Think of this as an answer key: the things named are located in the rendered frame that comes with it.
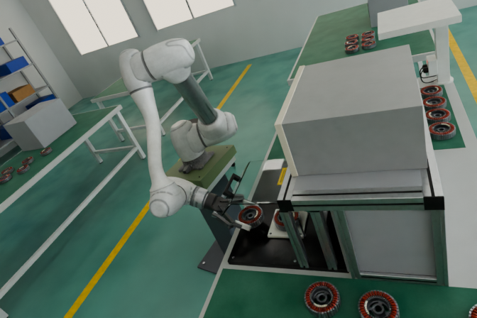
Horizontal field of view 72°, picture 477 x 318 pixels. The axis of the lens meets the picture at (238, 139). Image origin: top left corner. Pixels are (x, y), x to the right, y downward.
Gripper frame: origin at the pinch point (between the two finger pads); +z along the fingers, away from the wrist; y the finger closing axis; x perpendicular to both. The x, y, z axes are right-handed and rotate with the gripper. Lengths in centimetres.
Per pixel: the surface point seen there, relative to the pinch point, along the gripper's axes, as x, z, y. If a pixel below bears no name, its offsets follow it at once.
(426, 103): 33, 67, -83
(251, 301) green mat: -3.2, 10.9, 32.6
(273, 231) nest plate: 0.6, 11.2, 3.5
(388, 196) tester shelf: 53, 35, 20
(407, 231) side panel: 42, 45, 19
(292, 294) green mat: 3.9, 23.3, 28.4
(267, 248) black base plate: -0.9, 11.0, 11.2
